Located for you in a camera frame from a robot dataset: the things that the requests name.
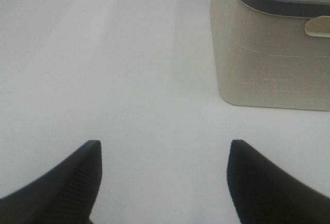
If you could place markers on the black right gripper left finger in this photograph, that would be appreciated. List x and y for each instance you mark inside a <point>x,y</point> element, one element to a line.
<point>65,194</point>

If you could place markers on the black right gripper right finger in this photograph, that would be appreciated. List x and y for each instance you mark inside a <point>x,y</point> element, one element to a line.
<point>264,193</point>

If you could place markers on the beige basket with grey rim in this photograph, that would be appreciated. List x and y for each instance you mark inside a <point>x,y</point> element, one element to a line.
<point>272,53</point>

